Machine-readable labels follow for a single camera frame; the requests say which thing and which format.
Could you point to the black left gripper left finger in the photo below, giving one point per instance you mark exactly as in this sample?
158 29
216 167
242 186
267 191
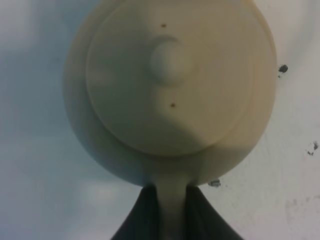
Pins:
143 221

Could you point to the beige teapot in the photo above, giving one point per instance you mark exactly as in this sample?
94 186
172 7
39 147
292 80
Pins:
170 93

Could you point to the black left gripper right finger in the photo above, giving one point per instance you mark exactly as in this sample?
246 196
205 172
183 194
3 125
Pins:
202 222

